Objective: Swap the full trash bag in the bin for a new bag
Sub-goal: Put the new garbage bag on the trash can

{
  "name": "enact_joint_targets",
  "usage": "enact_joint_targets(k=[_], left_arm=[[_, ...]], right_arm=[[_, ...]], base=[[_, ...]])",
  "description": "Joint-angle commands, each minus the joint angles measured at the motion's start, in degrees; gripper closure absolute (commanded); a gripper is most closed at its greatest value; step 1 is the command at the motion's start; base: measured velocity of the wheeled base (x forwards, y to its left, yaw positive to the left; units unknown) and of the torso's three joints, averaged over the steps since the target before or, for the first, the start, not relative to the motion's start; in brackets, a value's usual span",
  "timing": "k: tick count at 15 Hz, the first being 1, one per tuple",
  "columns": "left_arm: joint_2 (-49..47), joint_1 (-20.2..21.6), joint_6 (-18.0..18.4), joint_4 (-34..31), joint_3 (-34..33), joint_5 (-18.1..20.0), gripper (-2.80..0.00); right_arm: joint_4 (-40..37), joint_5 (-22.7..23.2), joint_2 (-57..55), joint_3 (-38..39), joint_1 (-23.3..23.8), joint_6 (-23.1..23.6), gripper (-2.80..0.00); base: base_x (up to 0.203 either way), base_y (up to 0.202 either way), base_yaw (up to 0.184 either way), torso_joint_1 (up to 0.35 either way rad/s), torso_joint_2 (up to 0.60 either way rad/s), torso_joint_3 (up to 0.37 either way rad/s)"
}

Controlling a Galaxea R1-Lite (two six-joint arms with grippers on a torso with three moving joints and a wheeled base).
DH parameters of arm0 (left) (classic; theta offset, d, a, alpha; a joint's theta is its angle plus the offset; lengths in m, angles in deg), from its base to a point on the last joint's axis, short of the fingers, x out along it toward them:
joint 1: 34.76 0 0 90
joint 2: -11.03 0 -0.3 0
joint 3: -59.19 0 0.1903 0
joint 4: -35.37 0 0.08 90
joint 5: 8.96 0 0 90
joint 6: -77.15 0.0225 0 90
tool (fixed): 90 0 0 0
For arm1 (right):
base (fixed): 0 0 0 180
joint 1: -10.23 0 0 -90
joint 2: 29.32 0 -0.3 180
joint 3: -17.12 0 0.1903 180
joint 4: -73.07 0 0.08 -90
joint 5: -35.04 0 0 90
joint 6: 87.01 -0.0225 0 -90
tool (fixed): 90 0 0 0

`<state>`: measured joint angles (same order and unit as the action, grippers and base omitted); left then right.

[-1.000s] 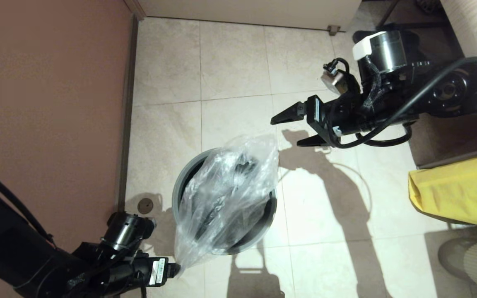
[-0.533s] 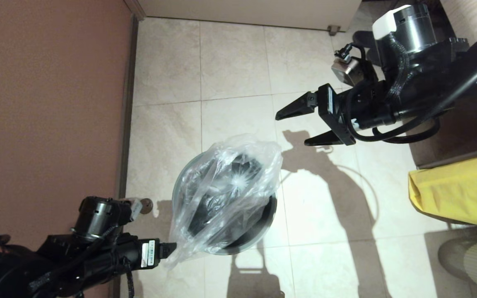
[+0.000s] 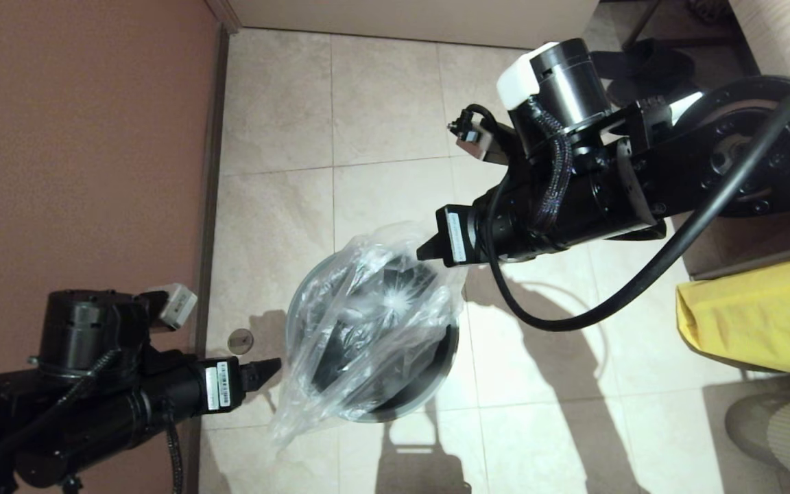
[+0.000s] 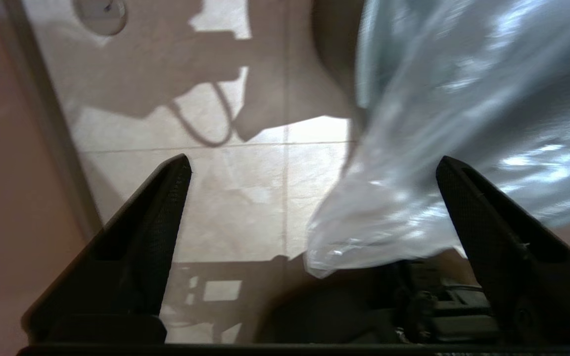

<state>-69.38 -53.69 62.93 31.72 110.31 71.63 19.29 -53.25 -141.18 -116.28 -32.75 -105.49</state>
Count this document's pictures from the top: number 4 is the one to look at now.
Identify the round metal floor cap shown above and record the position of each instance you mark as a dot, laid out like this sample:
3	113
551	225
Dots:
102	15

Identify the grey black robot torso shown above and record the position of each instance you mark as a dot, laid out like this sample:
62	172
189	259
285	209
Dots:
364	311

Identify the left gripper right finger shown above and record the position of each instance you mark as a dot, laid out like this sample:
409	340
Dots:
527	277

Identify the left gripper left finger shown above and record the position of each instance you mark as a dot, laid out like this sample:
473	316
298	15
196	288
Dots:
117	277

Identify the clear plastic trash bag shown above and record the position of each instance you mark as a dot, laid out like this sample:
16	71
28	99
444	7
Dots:
463	109

